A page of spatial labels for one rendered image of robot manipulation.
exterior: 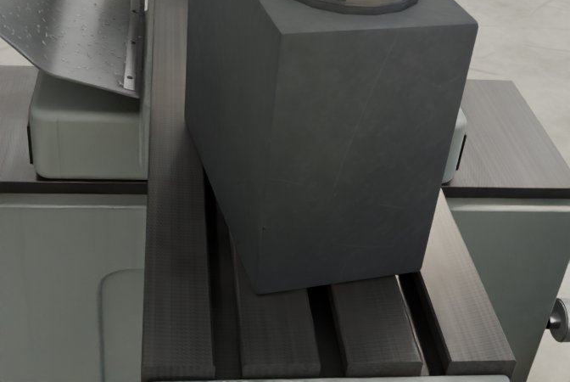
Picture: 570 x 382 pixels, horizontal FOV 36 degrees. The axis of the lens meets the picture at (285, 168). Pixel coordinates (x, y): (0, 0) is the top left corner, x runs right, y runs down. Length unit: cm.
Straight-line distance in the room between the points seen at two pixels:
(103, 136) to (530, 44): 258
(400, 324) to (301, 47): 20
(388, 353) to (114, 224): 54
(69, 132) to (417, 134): 52
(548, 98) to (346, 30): 257
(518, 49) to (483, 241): 225
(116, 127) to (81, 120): 4
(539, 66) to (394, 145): 272
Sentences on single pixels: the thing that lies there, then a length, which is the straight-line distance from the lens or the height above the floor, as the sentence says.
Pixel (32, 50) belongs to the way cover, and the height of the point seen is 93.
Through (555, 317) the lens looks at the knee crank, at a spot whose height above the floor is 56.
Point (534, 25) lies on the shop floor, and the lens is 356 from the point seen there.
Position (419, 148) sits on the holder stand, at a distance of 54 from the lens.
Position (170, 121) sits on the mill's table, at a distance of 73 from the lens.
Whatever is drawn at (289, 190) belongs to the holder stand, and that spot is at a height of 105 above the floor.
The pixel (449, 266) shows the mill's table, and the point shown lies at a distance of 62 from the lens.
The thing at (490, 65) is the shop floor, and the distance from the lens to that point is 316.
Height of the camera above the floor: 135
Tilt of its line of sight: 34 degrees down
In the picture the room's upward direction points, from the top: 6 degrees clockwise
